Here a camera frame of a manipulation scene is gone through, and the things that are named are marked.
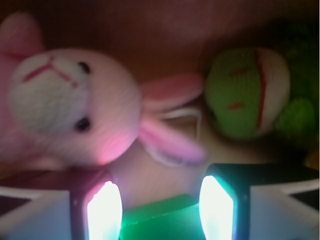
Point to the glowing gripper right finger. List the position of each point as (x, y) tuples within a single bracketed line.
[(260, 202)]

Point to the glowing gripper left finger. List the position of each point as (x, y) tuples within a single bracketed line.
[(80, 204)]

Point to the green rectangular block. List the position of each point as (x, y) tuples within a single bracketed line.
[(175, 218)]

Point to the pink plush bunny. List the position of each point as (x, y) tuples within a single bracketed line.
[(78, 107)]

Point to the green plush toy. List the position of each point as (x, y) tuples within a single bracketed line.
[(252, 91)]

